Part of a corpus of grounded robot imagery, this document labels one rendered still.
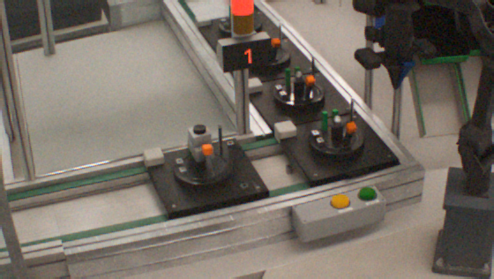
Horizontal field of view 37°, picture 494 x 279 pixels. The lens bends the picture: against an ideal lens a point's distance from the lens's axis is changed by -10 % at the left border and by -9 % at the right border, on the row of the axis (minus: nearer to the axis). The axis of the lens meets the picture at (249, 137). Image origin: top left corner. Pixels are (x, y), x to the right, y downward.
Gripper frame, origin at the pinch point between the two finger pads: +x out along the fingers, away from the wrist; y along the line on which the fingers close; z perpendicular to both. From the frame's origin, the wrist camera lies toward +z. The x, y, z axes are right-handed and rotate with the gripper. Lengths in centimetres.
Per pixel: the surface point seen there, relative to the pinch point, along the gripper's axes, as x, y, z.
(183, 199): 28, 46, 11
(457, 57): 4.8, -24.6, 10.6
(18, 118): 11, 81, 33
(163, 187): 28, 49, 18
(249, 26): -2.5, 23.4, 29.2
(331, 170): 28.4, 10.9, 9.6
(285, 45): 28, -4, 76
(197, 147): 19.8, 40.4, 18.0
